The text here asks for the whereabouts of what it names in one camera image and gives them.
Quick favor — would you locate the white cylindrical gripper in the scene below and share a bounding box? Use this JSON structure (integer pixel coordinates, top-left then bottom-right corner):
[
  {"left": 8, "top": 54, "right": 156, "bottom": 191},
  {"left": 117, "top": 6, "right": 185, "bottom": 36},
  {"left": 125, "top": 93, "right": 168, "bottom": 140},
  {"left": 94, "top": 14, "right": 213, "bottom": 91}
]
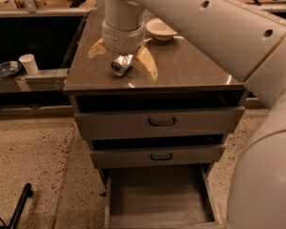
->
[{"left": 88, "top": 21, "right": 158, "bottom": 83}]

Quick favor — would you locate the silver blue redbull can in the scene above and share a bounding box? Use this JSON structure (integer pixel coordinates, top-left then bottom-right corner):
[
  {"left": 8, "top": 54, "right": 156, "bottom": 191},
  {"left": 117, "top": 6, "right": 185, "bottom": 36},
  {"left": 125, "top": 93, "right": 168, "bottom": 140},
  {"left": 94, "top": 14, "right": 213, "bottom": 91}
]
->
[{"left": 111, "top": 54, "right": 133, "bottom": 77}]

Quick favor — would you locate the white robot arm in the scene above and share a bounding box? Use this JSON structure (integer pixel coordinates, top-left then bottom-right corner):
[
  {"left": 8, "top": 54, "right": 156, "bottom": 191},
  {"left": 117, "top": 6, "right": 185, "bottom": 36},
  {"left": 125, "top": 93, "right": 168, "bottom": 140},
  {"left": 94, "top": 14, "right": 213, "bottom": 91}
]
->
[{"left": 89, "top": 0, "right": 286, "bottom": 229}]

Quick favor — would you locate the grey drawer cabinet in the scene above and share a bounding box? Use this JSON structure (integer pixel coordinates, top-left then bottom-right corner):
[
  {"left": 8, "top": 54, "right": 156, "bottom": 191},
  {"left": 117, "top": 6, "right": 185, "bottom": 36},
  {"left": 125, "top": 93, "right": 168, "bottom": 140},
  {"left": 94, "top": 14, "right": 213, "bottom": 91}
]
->
[{"left": 64, "top": 11, "right": 247, "bottom": 182}]

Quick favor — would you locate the middle grey drawer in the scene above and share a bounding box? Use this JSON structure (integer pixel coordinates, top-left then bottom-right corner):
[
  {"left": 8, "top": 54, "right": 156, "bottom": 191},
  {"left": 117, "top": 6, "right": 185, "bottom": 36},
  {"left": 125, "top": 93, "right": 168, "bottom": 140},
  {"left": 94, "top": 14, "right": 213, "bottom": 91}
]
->
[{"left": 91, "top": 144, "right": 226, "bottom": 169}]

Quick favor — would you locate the top grey drawer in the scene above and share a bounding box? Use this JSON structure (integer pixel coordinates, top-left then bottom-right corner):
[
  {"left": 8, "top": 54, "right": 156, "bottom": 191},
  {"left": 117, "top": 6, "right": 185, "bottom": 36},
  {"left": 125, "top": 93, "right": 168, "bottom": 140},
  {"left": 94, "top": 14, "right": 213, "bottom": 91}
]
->
[{"left": 75, "top": 107, "right": 245, "bottom": 140}]

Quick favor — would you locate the open bottom grey drawer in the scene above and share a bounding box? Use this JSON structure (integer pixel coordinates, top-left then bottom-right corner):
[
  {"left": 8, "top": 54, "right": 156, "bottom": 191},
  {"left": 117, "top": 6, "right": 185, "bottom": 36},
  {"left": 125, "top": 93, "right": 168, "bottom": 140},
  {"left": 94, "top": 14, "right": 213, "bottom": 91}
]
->
[{"left": 104, "top": 164, "right": 225, "bottom": 229}]

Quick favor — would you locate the white paper bowl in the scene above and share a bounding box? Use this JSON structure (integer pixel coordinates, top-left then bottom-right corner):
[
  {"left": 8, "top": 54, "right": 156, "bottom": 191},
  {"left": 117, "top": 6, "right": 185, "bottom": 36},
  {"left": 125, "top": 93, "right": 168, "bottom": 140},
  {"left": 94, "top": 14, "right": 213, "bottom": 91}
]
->
[{"left": 146, "top": 18, "right": 177, "bottom": 41}]

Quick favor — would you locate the grey side ledge left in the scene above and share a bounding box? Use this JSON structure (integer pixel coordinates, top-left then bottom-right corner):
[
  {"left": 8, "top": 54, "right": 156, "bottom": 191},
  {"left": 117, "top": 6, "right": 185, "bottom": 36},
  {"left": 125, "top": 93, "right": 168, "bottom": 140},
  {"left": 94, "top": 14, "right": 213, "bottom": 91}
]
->
[{"left": 0, "top": 69, "right": 69, "bottom": 94}]

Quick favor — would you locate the white paper cup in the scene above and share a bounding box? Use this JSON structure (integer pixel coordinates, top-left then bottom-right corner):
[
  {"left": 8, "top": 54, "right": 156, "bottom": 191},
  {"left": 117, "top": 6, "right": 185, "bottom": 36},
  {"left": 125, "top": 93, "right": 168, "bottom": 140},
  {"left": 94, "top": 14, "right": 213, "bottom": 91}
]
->
[{"left": 19, "top": 53, "right": 38, "bottom": 74}]

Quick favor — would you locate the black bar on floor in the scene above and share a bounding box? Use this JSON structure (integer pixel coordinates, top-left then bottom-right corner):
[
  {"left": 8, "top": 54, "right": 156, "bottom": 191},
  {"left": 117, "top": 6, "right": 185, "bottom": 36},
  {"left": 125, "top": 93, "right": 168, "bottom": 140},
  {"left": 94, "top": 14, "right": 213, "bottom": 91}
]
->
[{"left": 8, "top": 183, "right": 33, "bottom": 229}]

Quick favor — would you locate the black top drawer handle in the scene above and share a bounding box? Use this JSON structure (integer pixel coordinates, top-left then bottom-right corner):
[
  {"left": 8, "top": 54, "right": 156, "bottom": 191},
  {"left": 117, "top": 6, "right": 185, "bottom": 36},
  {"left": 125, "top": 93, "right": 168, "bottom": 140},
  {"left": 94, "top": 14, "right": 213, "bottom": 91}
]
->
[{"left": 148, "top": 117, "right": 176, "bottom": 127}]

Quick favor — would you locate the black drawer handle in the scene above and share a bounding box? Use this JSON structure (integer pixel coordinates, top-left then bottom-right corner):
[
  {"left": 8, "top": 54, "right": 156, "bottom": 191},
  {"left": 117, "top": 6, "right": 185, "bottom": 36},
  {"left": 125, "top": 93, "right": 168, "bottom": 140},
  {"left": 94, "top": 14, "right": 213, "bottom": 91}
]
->
[
  {"left": 150, "top": 153, "right": 173, "bottom": 161},
  {"left": 148, "top": 117, "right": 176, "bottom": 127}
]

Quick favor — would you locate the black middle drawer handle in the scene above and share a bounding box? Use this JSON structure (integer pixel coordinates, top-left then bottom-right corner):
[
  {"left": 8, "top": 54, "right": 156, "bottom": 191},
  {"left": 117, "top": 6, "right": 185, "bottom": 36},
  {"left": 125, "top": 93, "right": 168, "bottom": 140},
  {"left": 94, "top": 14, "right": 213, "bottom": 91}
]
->
[{"left": 150, "top": 153, "right": 173, "bottom": 161}]

